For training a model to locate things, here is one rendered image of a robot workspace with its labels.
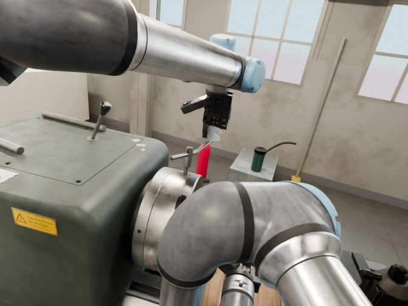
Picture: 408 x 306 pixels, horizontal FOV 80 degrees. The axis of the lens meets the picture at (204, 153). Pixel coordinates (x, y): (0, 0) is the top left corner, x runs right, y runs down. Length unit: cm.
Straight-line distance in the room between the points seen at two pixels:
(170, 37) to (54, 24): 15
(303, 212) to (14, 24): 38
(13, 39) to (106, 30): 9
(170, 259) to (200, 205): 9
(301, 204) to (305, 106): 317
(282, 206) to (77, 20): 32
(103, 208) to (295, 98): 312
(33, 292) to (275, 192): 71
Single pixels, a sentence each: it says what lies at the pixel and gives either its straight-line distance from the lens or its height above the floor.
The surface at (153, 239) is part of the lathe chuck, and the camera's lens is 68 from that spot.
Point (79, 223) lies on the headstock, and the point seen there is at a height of 123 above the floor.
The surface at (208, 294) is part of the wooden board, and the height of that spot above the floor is 88.
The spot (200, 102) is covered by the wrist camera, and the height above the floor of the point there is 143.
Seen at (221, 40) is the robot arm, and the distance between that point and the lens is 70.
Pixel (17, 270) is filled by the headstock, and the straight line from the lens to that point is 84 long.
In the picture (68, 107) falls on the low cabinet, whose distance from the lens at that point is 444.
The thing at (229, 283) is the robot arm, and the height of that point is 111.
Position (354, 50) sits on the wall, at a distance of 350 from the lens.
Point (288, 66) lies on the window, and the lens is 345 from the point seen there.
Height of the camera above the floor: 161
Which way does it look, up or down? 24 degrees down
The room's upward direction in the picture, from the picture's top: 8 degrees clockwise
